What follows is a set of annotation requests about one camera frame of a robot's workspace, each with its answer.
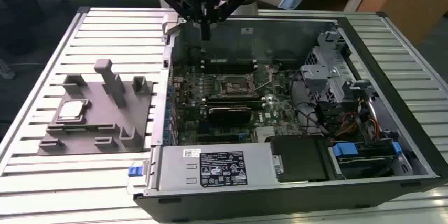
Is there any small graphics card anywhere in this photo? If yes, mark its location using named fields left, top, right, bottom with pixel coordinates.
left=208, top=106, right=253, bottom=126

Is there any silver power supply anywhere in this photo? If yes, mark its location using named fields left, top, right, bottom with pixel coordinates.
left=153, top=144, right=282, bottom=193

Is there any grey metal stand foot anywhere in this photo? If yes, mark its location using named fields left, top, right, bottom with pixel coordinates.
left=0, top=58, right=16, bottom=80

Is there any blue disk carrier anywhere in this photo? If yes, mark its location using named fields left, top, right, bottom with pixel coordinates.
left=332, top=142, right=360, bottom=158

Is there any silver CPU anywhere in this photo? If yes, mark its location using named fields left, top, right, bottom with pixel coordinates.
left=57, top=100, right=90, bottom=120

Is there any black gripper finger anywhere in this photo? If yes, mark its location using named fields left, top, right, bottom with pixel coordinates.
left=160, top=0, right=206, bottom=40
left=205, top=0, right=246, bottom=40

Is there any green motherboard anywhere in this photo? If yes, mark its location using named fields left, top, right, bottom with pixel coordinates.
left=169, top=58, right=305, bottom=146

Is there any black PC case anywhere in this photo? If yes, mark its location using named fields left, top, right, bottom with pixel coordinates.
left=132, top=14, right=448, bottom=223

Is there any coloured power wire bundle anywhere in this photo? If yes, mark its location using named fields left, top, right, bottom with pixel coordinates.
left=332, top=111, right=382, bottom=141

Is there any metal drive cage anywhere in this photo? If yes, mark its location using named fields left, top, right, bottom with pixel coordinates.
left=300, top=31, right=372, bottom=109

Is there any silver finned heatsink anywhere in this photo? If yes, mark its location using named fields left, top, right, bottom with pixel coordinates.
left=256, top=126, right=277, bottom=144

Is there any blue case latch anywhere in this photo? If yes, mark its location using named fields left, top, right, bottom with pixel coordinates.
left=128, top=165, right=145, bottom=178

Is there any wooden cabinet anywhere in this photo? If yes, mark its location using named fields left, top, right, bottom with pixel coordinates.
left=356, top=0, right=448, bottom=48

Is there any CPU socket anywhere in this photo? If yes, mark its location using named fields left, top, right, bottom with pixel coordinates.
left=218, top=74, right=258, bottom=98

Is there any grey parts rack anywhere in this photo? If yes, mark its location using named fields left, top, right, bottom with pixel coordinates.
left=36, top=58, right=156, bottom=156

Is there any grey plastic drive latch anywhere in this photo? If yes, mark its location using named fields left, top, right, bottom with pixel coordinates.
left=341, top=81, right=372, bottom=99
left=316, top=31, right=342, bottom=51

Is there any grey case handle bracket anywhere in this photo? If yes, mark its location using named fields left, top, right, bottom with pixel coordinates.
left=161, top=14, right=182, bottom=44

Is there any metal socket cover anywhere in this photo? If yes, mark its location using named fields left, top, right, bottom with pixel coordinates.
left=254, top=62, right=281, bottom=94

